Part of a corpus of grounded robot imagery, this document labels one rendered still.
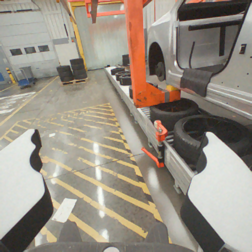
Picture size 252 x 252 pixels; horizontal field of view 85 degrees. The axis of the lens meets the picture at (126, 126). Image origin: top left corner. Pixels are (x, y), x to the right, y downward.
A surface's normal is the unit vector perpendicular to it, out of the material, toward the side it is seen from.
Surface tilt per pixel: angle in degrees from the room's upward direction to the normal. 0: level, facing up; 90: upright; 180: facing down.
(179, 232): 0
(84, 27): 90
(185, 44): 87
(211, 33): 87
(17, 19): 90
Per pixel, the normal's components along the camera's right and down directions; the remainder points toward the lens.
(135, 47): 0.22, 0.47
